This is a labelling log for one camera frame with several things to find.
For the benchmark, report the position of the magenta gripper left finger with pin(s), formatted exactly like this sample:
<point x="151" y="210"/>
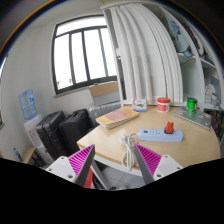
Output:
<point x="74" y="168"/>

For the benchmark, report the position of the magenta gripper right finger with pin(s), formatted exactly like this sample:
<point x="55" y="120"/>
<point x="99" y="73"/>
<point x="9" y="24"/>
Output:
<point x="154" y="166"/>

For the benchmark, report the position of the red charger plug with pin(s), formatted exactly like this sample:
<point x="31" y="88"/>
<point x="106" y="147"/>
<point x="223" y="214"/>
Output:
<point x="169" y="129"/>

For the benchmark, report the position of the light blue power strip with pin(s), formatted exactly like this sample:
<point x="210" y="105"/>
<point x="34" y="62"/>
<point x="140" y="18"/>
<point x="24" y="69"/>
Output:
<point x="158" y="135"/>

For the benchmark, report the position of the round wooden table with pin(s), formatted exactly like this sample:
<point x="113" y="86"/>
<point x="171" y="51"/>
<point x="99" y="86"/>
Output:
<point x="198" y="144"/>

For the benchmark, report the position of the black suitcase right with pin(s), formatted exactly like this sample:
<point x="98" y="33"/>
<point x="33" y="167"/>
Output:
<point x="74" y="127"/>

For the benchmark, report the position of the black suitcase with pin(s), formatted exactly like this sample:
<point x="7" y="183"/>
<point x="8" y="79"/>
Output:
<point x="74" y="127"/>
<point x="49" y="133"/>

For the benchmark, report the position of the black suitcase left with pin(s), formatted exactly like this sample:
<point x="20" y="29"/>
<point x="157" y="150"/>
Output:
<point x="49" y="133"/>

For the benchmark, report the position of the small wooden stool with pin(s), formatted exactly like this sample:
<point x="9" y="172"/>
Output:
<point x="30" y="154"/>

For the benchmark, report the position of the yellow book with pink cover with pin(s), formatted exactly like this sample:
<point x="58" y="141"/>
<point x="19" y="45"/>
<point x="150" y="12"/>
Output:
<point x="117" y="117"/>

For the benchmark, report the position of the small white card box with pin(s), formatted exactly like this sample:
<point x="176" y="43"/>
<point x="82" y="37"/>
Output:
<point x="139" y="105"/>

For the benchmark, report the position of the white jar red lid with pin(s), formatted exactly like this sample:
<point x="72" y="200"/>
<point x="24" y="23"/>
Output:
<point x="163" y="104"/>

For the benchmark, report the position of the white oil radiator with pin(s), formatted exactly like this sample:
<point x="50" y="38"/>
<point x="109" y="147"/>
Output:
<point x="97" y="111"/>

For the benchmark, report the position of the white water dispenser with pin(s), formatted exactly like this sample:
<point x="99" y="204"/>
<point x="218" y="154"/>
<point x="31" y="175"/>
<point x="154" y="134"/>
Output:
<point x="30" y="127"/>

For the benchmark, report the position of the grey laptop with stickers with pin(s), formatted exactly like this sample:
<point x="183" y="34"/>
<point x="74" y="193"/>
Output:
<point x="199" y="118"/>

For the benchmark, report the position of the cardboard box on radiator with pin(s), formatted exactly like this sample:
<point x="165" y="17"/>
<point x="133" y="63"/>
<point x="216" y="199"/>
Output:
<point x="105" y="93"/>

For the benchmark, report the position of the green can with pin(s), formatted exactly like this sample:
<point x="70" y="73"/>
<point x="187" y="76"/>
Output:
<point x="191" y="104"/>

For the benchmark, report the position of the blue water bottle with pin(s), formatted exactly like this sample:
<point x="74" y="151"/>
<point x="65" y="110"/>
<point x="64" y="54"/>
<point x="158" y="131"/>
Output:
<point x="27" y="103"/>

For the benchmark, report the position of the white boards leaning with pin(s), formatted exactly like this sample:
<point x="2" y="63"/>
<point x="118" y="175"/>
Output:
<point x="149" y="61"/>

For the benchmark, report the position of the black framed window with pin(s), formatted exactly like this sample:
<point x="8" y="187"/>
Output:
<point x="82" y="54"/>

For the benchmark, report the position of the white shelf unit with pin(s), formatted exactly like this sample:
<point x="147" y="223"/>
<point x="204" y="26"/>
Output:
<point x="200" y="69"/>

